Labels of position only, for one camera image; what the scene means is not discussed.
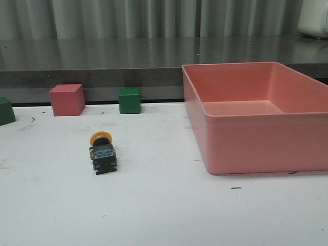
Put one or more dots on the yellow mushroom push button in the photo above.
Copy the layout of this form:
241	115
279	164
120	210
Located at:
102	153

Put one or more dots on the green cube block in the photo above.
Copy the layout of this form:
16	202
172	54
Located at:
130	101

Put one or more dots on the pink plastic bin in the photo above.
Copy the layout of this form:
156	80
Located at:
256	117

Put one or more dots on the pink cube block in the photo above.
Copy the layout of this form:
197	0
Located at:
67	100

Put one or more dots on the dark grey counter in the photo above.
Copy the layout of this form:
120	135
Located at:
31	68

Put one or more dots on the green block at left edge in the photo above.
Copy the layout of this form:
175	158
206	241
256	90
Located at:
6	111

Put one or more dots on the white appliance on counter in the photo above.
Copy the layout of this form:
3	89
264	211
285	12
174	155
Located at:
313	18

